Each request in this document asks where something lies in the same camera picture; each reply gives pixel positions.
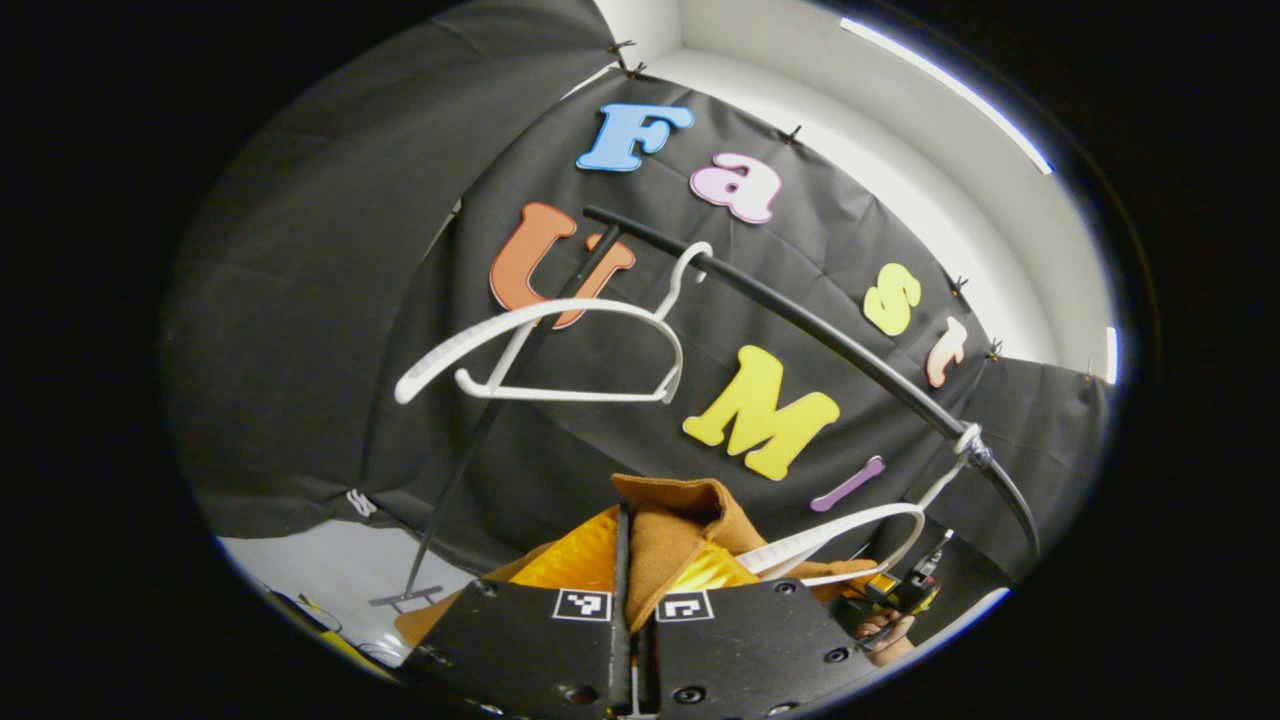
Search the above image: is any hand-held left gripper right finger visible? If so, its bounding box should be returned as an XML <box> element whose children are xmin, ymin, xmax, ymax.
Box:
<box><xmin>636</xmin><ymin>545</ymin><xmax>883</xmax><ymax>720</ymax></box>

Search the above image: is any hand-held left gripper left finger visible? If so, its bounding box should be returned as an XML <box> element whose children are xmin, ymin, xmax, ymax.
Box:
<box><xmin>400</xmin><ymin>503</ymin><xmax>634</xmax><ymax>720</ymax></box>

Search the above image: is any brown shirt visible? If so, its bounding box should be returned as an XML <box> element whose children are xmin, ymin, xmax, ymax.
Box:
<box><xmin>393</xmin><ymin>472</ymin><xmax>881</xmax><ymax>649</ymax></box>

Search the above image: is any white plastic clothes hanger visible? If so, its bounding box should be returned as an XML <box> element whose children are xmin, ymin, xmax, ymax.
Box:
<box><xmin>393</xmin><ymin>240</ymin><xmax>714</xmax><ymax>406</ymax></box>
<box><xmin>735</xmin><ymin>450</ymin><xmax>973</xmax><ymax>589</ymax></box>

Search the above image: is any black clothes rack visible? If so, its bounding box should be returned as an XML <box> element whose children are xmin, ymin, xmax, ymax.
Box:
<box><xmin>368</xmin><ymin>205</ymin><xmax>1041</xmax><ymax>609</ymax></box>

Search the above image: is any black backdrop cloth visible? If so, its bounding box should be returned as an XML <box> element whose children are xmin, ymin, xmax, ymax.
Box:
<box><xmin>165</xmin><ymin>0</ymin><xmax>1111</xmax><ymax>601</ymax></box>

